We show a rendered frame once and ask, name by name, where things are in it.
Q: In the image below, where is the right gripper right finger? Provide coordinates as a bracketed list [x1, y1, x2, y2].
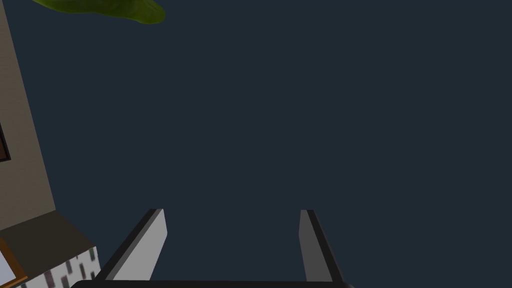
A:
[298, 209, 345, 283]

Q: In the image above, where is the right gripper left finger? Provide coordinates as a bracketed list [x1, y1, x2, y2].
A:
[94, 208, 169, 282]

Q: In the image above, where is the dark framed picture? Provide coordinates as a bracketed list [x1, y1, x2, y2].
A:
[0, 123, 12, 163]

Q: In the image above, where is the green cucumber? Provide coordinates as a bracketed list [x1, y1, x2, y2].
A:
[31, 0, 167, 25]

